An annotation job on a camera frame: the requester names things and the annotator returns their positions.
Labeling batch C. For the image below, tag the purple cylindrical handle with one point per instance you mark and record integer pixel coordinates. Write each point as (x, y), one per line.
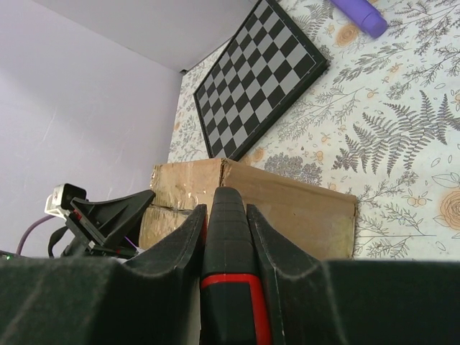
(364, 15)

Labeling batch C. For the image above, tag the brown taped cardboard box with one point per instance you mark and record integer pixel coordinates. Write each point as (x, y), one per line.
(318, 220)

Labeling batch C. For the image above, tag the black white checkerboard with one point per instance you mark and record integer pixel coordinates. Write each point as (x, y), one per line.
(265, 68)

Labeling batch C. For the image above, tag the red black utility knife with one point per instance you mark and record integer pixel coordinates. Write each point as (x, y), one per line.
(233, 307)

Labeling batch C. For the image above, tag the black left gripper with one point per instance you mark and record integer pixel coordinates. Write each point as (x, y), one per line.
(100, 227)

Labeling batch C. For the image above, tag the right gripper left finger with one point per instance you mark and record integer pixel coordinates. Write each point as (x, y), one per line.
(149, 299)

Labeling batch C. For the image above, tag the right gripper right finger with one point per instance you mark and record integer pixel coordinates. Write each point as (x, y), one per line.
(345, 301)

